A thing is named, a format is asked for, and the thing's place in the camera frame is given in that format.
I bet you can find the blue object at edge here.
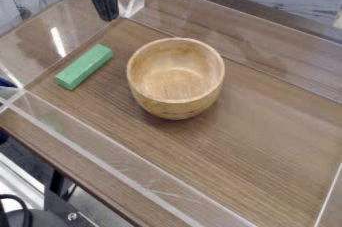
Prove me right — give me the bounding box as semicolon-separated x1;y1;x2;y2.
0;77;16;88

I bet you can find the brown wooden bowl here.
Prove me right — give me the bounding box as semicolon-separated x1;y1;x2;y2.
127;37;226;120

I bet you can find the clear acrylic corner bracket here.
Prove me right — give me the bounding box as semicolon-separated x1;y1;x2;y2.
118;0;144;18

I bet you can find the black metal table leg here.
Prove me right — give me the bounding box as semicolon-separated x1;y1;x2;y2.
49;170;64;196

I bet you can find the clear acrylic tray wall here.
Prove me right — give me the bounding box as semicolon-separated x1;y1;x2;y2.
0;0;342;227

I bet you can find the green rectangular block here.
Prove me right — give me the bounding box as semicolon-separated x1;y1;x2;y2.
55;44;114;90

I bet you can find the black cable loop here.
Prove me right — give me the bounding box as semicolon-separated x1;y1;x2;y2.
0;194;33;227

